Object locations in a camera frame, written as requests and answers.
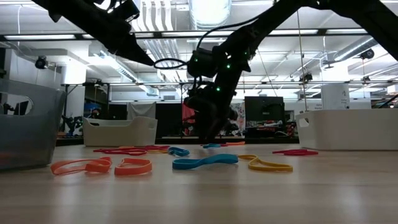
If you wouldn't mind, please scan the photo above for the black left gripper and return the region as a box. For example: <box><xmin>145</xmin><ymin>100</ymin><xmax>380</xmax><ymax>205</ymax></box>
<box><xmin>83</xmin><ymin>0</ymin><xmax>155</xmax><ymax>67</ymax></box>

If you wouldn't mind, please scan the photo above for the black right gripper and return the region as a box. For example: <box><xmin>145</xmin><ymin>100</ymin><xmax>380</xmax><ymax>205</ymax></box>
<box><xmin>183</xmin><ymin>70</ymin><xmax>243</xmax><ymax>144</ymax></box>

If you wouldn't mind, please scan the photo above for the red cloth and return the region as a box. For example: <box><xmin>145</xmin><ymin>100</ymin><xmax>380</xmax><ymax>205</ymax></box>
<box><xmin>182</xmin><ymin>104</ymin><xmax>197</xmax><ymax>125</ymax></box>

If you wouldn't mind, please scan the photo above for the floral cloth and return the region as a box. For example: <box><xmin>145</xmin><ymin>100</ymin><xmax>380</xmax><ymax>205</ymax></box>
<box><xmin>229</xmin><ymin>101</ymin><xmax>246</xmax><ymax>137</ymax></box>

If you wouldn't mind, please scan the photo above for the black monitor screen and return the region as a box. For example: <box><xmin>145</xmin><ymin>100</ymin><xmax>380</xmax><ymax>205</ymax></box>
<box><xmin>244</xmin><ymin>96</ymin><xmax>285</xmax><ymax>129</ymax></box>

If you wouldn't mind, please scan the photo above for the grey cloth cover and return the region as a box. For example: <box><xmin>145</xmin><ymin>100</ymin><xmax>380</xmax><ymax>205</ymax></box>
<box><xmin>126</xmin><ymin>101</ymin><xmax>157</xmax><ymax>121</ymax></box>

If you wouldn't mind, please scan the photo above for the frosted translucent plastic basket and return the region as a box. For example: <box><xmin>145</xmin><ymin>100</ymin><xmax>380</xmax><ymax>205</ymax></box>
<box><xmin>82</xmin><ymin>116</ymin><xmax>159</xmax><ymax>147</ymax></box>

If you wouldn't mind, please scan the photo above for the black ceiling spotlight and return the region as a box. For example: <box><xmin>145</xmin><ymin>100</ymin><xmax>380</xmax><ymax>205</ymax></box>
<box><xmin>34</xmin><ymin>55</ymin><xmax>49</xmax><ymax>70</ymax></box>
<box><xmin>359</xmin><ymin>48</ymin><xmax>376</xmax><ymax>60</ymax></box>

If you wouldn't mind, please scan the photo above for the ceiling light strip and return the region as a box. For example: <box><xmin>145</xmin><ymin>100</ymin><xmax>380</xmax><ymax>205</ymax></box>
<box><xmin>3</xmin><ymin>33</ymin><xmax>78</xmax><ymax>41</ymax></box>
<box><xmin>325</xmin><ymin>28</ymin><xmax>369</xmax><ymax>35</ymax></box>
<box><xmin>269</xmin><ymin>29</ymin><xmax>320</xmax><ymax>35</ymax></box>

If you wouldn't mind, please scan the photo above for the thin hanging pole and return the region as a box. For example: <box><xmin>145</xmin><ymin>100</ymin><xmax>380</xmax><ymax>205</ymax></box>
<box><xmin>296</xmin><ymin>11</ymin><xmax>309</xmax><ymax>112</ymax></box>

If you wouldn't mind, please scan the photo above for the white plastic basket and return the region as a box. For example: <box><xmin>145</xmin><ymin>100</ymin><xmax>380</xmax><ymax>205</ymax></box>
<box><xmin>295</xmin><ymin>108</ymin><xmax>398</xmax><ymax>151</ymax></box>

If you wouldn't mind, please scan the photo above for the smoky grey plastic basket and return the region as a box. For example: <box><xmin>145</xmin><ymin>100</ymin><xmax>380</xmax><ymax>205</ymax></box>
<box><xmin>0</xmin><ymin>78</ymin><xmax>67</xmax><ymax>171</ymax></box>

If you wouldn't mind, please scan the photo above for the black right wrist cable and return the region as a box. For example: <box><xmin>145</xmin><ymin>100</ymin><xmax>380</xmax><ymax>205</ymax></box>
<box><xmin>153</xmin><ymin>17</ymin><xmax>261</xmax><ymax>70</ymax></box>

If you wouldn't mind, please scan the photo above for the white ceiling duct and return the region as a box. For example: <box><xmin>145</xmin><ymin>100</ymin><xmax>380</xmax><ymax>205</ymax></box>
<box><xmin>188</xmin><ymin>0</ymin><xmax>233</xmax><ymax>31</ymax></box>

